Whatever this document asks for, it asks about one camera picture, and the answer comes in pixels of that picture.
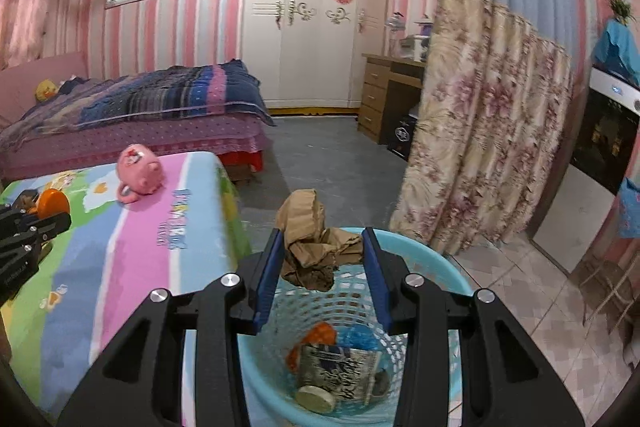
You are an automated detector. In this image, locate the blue plastic bag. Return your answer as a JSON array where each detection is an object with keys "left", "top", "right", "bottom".
[{"left": 336, "top": 324, "right": 383, "bottom": 351}]

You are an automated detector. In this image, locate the white wardrobe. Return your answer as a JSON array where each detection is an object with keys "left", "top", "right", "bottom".
[{"left": 241, "top": 0, "right": 386, "bottom": 109}]

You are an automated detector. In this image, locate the orange tangerine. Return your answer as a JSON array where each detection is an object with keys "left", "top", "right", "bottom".
[{"left": 36, "top": 188, "right": 70, "bottom": 219}]

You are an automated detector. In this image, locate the floral beige curtain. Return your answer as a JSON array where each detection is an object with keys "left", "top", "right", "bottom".
[{"left": 390, "top": 0, "right": 578, "bottom": 255}]

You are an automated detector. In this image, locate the orange cloth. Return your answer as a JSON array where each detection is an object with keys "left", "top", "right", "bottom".
[{"left": 285, "top": 322, "right": 337, "bottom": 374}]

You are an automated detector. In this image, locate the colourful cartoon bed sheet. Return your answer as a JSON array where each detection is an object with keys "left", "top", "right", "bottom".
[{"left": 1, "top": 152, "right": 250, "bottom": 421}]

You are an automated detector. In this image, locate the desk lamp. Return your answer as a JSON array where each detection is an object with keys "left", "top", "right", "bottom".
[{"left": 385, "top": 12, "right": 406, "bottom": 57}]

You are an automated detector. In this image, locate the black box under desk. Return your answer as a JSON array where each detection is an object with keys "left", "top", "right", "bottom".
[{"left": 387, "top": 114, "right": 416, "bottom": 160}]

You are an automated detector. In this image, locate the brown paper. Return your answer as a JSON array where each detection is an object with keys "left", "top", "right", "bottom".
[{"left": 276, "top": 188, "right": 363, "bottom": 291}]

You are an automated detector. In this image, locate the blue cloth with plant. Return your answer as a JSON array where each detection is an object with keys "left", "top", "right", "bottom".
[{"left": 592, "top": 0, "right": 639, "bottom": 88}]

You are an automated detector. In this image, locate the wooden desk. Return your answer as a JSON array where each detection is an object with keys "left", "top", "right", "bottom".
[{"left": 358, "top": 53, "right": 425, "bottom": 145}]

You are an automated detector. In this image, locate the yellow duck plush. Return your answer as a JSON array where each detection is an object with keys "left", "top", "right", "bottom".
[{"left": 35, "top": 79, "right": 58, "bottom": 103}]

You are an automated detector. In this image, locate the cream round lid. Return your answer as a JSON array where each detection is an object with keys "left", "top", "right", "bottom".
[{"left": 295, "top": 385, "right": 336, "bottom": 415}]

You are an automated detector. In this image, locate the light blue plastic basket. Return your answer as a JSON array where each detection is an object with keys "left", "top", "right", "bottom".
[{"left": 234, "top": 226, "right": 475, "bottom": 427}]

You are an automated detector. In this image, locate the striped blue purple quilt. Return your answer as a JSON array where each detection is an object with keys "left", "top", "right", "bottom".
[{"left": 1, "top": 60, "right": 272, "bottom": 148}]

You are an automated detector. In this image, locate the pink window curtain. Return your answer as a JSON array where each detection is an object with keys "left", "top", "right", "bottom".
[{"left": 1, "top": 0, "right": 86, "bottom": 69}]

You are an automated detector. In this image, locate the pink cartoon cup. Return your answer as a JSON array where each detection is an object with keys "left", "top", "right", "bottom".
[{"left": 116, "top": 144, "right": 165, "bottom": 204}]

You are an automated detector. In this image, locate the purple bed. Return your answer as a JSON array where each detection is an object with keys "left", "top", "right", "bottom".
[{"left": 1, "top": 52, "right": 270, "bottom": 180}]

